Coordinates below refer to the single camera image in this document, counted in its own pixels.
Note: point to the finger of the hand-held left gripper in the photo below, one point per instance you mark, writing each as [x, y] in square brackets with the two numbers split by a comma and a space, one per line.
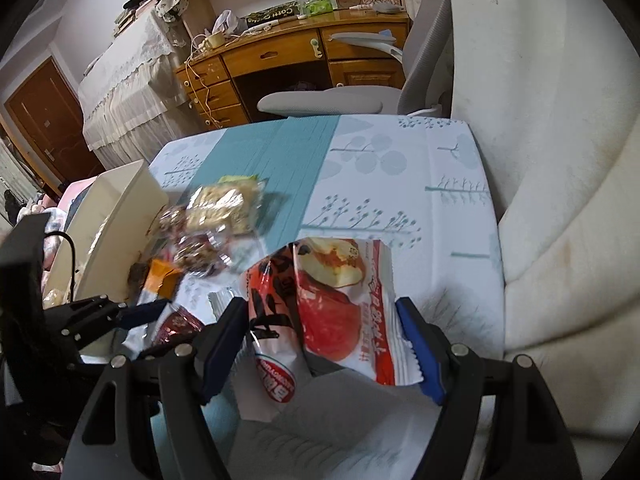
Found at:
[145, 312]
[165, 351]

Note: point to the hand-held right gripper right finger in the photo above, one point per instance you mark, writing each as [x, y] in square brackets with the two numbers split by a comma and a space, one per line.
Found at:
[420, 355]

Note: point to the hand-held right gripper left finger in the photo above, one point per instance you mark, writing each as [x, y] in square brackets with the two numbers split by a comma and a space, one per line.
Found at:
[220, 355]

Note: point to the dark red small packet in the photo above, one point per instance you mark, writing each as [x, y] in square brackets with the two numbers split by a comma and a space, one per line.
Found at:
[175, 325]

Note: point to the orange packet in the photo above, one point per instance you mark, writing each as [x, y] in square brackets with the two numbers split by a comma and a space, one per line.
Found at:
[162, 275]

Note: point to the yellow puffed snack bag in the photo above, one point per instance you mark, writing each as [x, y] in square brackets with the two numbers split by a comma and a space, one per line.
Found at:
[52, 300]

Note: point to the white grey packet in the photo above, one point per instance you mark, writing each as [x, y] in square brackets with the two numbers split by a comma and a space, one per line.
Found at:
[225, 300]

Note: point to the clear nut packet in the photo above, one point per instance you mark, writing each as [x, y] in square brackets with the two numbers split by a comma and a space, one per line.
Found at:
[195, 252]

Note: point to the red and white packet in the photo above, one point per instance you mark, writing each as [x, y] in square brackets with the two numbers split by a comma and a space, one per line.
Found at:
[330, 320]

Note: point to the white plastic bin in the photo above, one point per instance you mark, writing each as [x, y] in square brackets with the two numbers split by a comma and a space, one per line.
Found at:
[120, 210]

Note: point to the green label cracker packet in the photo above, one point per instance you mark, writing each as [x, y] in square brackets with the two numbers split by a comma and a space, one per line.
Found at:
[225, 202]

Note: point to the pink bed blanket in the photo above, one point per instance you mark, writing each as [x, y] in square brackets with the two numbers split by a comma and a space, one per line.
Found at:
[75, 192]

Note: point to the brown wooden door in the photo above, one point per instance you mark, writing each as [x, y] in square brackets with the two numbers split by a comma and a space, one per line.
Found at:
[45, 115]

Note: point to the lace covered piano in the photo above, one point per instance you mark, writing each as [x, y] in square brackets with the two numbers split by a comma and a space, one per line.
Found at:
[135, 90]

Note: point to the stack of books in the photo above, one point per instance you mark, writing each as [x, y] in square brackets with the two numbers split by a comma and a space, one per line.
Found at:
[132, 12]

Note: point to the yellow cup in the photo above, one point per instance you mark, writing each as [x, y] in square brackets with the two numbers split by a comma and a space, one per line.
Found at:
[216, 41]

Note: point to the wooden desk with drawers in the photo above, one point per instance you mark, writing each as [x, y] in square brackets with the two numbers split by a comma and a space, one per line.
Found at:
[280, 55]

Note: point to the clear plastic bag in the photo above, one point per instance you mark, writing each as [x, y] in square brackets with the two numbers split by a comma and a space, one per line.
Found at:
[229, 22]

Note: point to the printed cloth bag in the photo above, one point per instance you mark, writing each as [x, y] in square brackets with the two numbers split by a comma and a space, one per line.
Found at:
[172, 5]

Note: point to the grey office chair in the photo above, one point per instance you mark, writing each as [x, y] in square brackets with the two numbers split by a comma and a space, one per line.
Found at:
[425, 50]

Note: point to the dark green packet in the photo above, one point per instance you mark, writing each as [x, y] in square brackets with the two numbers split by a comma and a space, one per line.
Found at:
[272, 12]

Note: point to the grey case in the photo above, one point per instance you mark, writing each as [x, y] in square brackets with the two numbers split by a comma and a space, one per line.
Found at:
[387, 7]

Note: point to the light green packet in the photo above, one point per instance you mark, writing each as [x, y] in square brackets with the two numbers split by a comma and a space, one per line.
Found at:
[317, 6]

